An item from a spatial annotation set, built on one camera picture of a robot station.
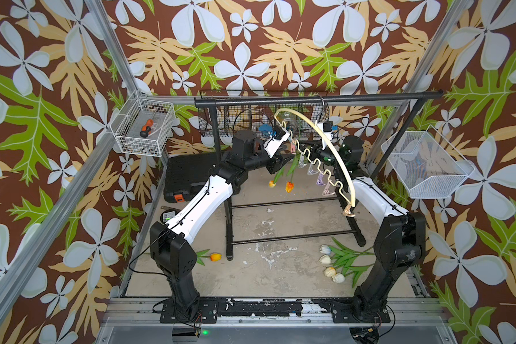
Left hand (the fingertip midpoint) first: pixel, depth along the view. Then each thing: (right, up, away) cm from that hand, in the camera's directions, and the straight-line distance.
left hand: (289, 147), depth 71 cm
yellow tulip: (-4, -12, +20) cm, 24 cm away
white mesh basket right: (+55, -5, +10) cm, 56 cm away
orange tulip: (+2, -13, +13) cm, 19 cm away
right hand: (+4, +2, +7) cm, 8 cm away
